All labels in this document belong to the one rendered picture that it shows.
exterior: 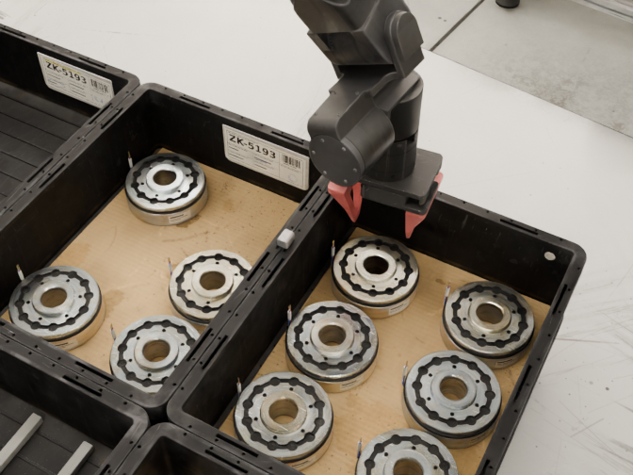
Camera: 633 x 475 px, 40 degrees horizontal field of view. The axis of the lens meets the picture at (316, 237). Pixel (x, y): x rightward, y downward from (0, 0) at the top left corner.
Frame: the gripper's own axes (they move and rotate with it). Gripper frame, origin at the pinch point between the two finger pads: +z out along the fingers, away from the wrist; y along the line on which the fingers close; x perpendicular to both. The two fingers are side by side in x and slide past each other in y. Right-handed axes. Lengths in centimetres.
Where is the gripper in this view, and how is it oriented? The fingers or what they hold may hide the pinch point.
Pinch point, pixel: (382, 221)
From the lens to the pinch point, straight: 96.5
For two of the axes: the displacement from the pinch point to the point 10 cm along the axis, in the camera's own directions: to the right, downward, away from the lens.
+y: 9.2, 2.9, -2.6
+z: 0.1, 6.5, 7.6
